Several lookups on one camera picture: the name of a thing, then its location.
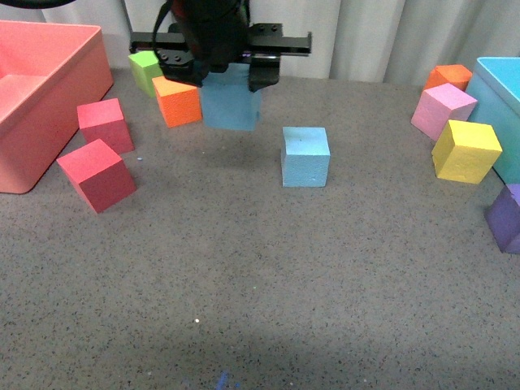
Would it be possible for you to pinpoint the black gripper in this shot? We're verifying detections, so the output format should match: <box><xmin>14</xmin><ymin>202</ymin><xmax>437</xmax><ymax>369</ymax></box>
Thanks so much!
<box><xmin>129</xmin><ymin>1</ymin><xmax>312</xmax><ymax>93</ymax></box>

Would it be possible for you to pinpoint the light blue foam block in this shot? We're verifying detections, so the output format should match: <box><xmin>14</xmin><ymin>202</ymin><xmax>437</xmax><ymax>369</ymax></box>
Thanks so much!
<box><xmin>200</xmin><ymin>63</ymin><xmax>262</xmax><ymax>131</ymax></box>
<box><xmin>281</xmin><ymin>127</ymin><xmax>331</xmax><ymax>188</ymax></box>

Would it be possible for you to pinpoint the green foam block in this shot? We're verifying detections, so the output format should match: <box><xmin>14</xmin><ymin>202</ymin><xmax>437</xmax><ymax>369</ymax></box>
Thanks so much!
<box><xmin>128</xmin><ymin>50</ymin><xmax>163</xmax><ymax>98</ymax></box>

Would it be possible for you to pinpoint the dark red foam block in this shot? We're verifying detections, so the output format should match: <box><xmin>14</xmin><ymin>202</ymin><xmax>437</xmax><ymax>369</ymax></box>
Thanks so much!
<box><xmin>76</xmin><ymin>98</ymin><xmax>135</xmax><ymax>154</ymax></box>

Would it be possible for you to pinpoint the grey curtain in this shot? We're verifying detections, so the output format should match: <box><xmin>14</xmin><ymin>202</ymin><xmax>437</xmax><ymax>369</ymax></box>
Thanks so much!
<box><xmin>0</xmin><ymin>0</ymin><xmax>520</xmax><ymax>87</ymax></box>

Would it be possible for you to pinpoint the pink plastic bin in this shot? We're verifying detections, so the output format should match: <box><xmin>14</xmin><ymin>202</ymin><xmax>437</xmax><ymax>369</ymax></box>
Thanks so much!
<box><xmin>1</xmin><ymin>20</ymin><xmax>113</xmax><ymax>194</ymax></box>

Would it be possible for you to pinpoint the pink foam block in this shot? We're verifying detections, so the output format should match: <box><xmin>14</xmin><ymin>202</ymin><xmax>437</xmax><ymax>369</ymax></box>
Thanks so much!
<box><xmin>411</xmin><ymin>83</ymin><xmax>477</xmax><ymax>141</ymax></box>

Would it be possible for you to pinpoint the orange foam block by bin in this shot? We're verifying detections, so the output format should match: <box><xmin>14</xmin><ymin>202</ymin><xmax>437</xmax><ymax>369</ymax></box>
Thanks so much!
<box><xmin>423</xmin><ymin>64</ymin><xmax>473</xmax><ymax>91</ymax></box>

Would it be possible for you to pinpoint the yellow foam block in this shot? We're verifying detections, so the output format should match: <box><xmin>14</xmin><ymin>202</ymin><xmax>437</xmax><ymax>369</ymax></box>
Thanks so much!
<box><xmin>431</xmin><ymin>119</ymin><xmax>502</xmax><ymax>184</ymax></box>

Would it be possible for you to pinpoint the blue plastic bin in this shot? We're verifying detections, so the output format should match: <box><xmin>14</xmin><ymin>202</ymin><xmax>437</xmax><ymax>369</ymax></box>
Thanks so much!
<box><xmin>466</xmin><ymin>57</ymin><xmax>519</xmax><ymax>184</ymax></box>

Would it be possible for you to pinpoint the dark purple foam block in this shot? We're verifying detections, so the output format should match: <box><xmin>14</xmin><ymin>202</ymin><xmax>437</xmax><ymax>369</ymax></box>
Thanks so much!
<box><xmin>484</xmin><ymin>184</ymin><xmax>519</xmax><ymax>254</ymax></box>

